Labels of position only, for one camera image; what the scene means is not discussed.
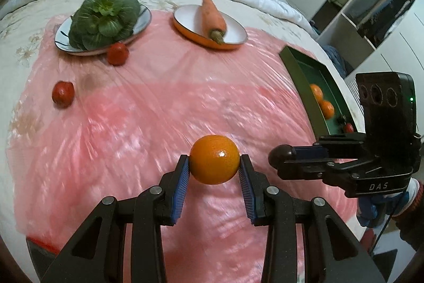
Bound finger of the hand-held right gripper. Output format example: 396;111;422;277
293;133;366;160
276;160;378;187

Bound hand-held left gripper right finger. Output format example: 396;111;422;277
239;154;376;283

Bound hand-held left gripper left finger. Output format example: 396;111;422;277
41;154;191;283

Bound orange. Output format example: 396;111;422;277
310;83;324;103
189;134;240;185
321;100;335;119

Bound green tray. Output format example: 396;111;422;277
279;46;360;138

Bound person's right forearm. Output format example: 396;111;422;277
394;178;424;250

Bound person's right hand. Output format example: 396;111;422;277
356;195;388;229

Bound pink plastic sheet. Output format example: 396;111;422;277
7;9;361;283

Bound white drawer cabinet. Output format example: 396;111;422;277
344;0;424;138

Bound blue knitted blanket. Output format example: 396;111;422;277
325;45;348;78

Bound red cloth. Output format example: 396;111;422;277
359;230;376;252

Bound dark folded clothes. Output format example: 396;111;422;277
356;0;413;38

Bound carrot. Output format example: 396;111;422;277
201;0;227;45

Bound orange rimmed plate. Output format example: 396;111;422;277
172;5;248;50

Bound white oval plate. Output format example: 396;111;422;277
55;3;152;56

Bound green leafy vegetable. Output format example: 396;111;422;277
68;0;141;51

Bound floral bed sheet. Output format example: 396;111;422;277
0;0;365;283

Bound black cable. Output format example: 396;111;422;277
370;203;398;255

